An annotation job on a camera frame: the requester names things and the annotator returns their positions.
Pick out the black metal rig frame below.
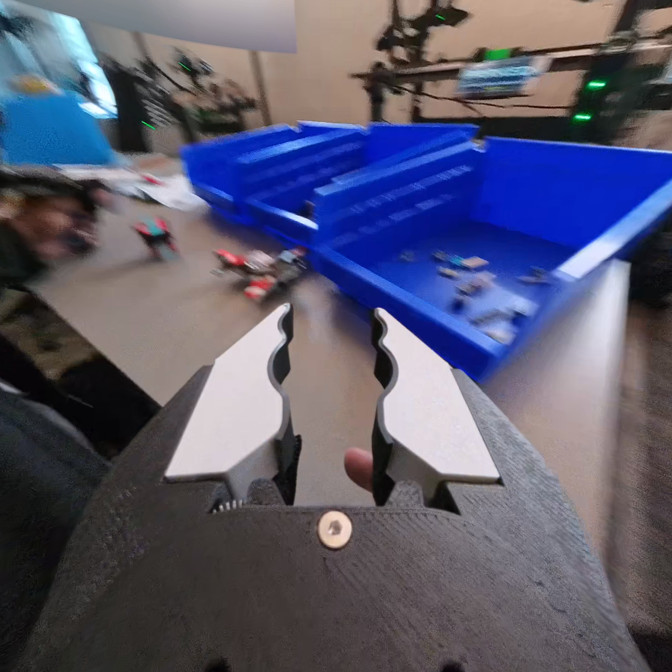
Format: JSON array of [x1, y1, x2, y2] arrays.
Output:
[[352, 31, 672, 150]]

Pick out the clear printed sign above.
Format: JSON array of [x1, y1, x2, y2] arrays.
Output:
[[458, 57, 547, 99]]

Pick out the red white toy brick plane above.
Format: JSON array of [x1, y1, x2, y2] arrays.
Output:
[[211, 247, 310, 302]]

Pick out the person's left hand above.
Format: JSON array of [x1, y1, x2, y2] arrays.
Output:
[[8, 201, 100, 260]]

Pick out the grey desk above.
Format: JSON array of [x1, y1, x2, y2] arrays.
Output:
[[29, 152, 633, 557]]

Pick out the toy brick instruction booklet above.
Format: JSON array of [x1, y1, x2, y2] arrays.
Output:
[[121, 167, 213, 212]]

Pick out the large blue box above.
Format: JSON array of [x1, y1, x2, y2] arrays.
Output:
[[0, 90, 115, 165]]

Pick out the pile of small toy bricks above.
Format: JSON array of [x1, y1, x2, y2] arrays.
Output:
[[399, 249, 552, 343]]

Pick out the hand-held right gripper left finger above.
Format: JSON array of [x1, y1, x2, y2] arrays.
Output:
[[164, 303, 302, 505]]

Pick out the bright window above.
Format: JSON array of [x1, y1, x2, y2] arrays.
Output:
[[0, 10, 117, 119]]

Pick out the person's leg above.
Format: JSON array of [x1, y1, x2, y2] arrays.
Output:
[[0, 391, 113, 672]]

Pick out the blue plastic storage bin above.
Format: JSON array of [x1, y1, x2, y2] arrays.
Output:
[[315, 135, 672, 383], [180, 121, 368, 226], [244, 122, 486, 247]]

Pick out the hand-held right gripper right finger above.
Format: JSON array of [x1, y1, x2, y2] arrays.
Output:
[[370, 308, 501, 507]]

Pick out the black box green lights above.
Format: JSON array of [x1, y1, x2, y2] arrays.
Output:
[[569, 52, 623, 145]]

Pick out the person's right hand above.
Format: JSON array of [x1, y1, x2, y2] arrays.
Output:
[[344, 447, 375, 492]]

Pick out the teal red toy brick robot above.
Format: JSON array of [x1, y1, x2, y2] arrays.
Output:
[[134, 216, 179, 260]]

